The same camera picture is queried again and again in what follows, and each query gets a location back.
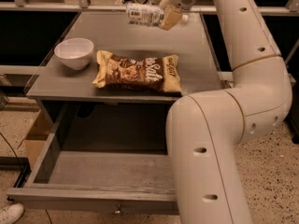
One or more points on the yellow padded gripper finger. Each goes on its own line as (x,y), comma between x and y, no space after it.
(163,4)
(172,15)

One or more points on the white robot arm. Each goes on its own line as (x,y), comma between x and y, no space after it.
(202,128)

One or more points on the open grey top drawer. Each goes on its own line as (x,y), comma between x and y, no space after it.
(114,160)

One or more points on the brown yellow chip bag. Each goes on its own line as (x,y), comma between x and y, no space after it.
(147,74)

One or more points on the white ceramic bowl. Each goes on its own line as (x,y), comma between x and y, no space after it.
(75,53)

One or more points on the cardboard box on floor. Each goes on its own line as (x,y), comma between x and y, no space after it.
(36,138)

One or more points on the white sneaker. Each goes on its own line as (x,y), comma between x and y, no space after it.
(11,214)

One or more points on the metal railing frame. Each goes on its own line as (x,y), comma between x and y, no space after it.
(78,3)

